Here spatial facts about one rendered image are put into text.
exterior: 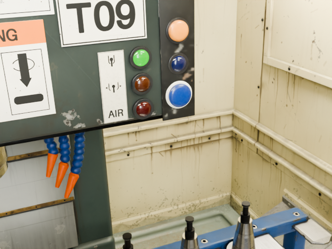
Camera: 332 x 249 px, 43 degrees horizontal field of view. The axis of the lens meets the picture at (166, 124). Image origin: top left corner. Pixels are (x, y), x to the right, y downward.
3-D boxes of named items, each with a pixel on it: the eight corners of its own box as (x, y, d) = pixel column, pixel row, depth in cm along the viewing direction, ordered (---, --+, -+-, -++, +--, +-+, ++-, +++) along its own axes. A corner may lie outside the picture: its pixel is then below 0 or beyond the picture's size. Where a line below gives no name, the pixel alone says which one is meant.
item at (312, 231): (337, 241, 83) (337, 237, 82) (315, 248, 81) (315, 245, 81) (312, 222, 89) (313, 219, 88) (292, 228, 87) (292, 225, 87)
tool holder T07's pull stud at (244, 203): (247, 216, 77) (248, 199, 76) (251, 221, 76) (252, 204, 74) (238, 218, 77) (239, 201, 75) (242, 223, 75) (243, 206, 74)
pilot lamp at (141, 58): (150, 66, 50) (149, 48, 49) (133, 68, 49) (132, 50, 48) (149, 65, 51) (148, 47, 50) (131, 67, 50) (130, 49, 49)
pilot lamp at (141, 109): (152, 116, 52) (152, 100, 52) (136, 119, 52) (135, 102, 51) (151, 115, 53) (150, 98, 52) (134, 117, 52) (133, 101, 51)
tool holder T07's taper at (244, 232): (248, 240, 81) (250, 210, 79) (260, 255, 77) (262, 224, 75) (227, 245, 80) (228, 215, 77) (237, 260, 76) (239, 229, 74)
